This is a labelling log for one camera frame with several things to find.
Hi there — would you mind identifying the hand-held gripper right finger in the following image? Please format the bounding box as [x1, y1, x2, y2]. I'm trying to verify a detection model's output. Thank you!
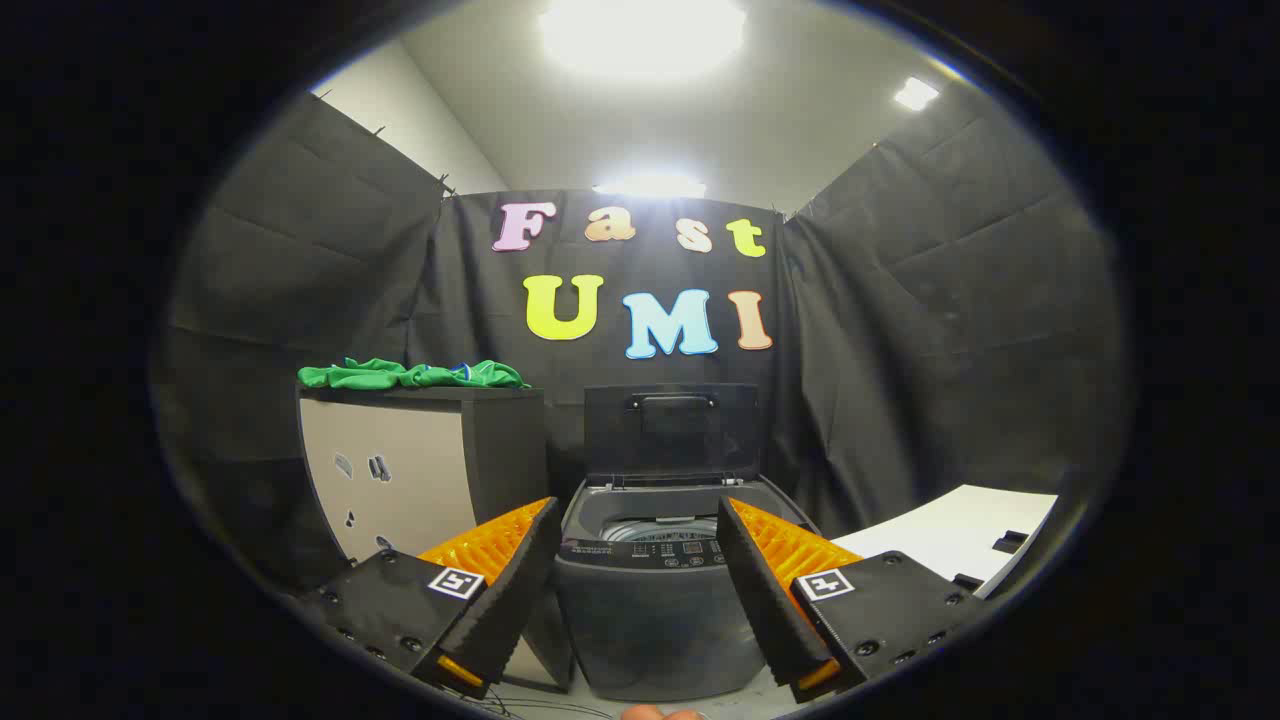
[716, 495, 986, 703]

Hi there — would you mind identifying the ceiling light behind cloth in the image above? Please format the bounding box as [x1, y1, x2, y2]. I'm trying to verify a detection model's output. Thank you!
[592, 175, 708, 199]

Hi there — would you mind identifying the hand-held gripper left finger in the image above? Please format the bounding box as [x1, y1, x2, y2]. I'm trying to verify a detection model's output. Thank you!
[300, 497, 563, 699]

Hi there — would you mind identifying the large ceiling light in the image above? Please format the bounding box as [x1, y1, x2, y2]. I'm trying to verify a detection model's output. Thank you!
[540, 0, 749, 76]

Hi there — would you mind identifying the grey washing machine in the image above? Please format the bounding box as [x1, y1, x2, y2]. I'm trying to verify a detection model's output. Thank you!
[553, 478, 823, 701]

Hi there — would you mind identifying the dark cabinet with beige door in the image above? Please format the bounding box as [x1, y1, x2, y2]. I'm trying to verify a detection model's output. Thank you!
[297, 385, 576, 691]

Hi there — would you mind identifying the black backdrop cloth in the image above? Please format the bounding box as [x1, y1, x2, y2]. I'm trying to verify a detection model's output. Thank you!
[150, 90, 1131, 601]

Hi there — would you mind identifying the green polo shirt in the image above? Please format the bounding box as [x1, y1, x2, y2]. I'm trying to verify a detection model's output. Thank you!
[297, 357, 531, 391]

